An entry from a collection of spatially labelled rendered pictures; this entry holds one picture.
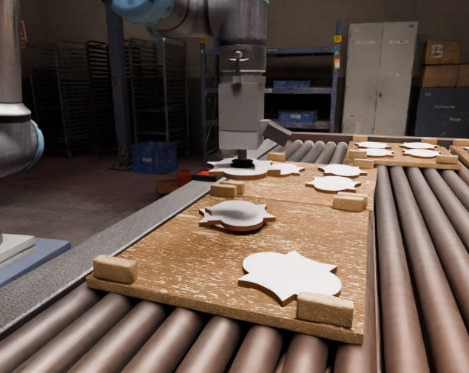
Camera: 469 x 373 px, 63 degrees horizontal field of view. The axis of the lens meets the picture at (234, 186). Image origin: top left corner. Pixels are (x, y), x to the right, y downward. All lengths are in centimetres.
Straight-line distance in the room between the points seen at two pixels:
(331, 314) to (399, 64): 505
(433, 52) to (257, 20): 503
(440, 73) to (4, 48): 522
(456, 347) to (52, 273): 52
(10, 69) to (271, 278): 62
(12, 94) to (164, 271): 48
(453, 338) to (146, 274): 37
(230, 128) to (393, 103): 483
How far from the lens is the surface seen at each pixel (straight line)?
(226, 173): 61
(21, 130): 85
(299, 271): 51
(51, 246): 84
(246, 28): 61
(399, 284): 58
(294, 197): 85
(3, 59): 84
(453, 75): 566
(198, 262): 55
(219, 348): 43
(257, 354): 42
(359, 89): 534
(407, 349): 46
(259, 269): 51
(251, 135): 61
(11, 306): 57
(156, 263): 56
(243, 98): 61
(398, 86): 539
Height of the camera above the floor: 118
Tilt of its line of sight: 15 degrees down
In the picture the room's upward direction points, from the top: straight up
